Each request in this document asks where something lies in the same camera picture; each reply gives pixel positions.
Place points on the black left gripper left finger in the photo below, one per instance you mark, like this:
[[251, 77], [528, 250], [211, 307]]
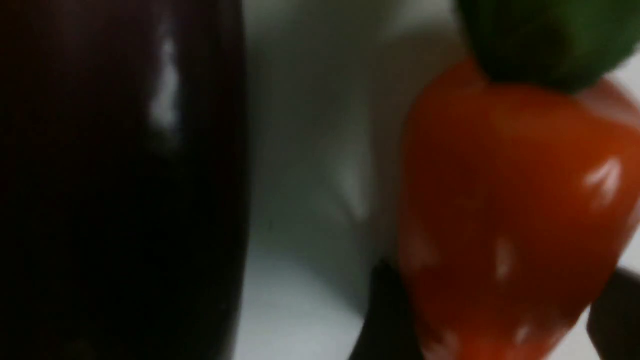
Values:
[[388, 332]]

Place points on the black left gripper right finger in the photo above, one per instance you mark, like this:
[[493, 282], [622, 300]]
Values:
[[613, 323]]

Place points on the orange toy carrot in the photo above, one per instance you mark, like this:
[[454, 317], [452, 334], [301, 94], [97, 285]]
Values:
[[520, 178]]

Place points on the purple toy eggplant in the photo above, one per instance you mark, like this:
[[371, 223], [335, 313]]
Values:
[[124, 179]]

